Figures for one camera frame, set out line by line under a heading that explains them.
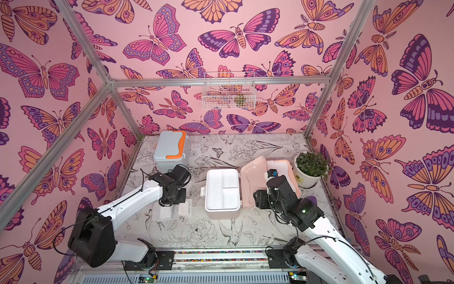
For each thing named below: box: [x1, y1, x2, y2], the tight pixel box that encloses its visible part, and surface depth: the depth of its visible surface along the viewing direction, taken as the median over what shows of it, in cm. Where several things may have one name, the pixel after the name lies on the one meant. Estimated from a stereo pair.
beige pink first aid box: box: [199, 155, 268, 212], surface depth 85 cm
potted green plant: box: [293, 151, 330, 189], surface depth 86 cm
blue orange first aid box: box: [153, 130, 190, 173], surface depth 97 cm
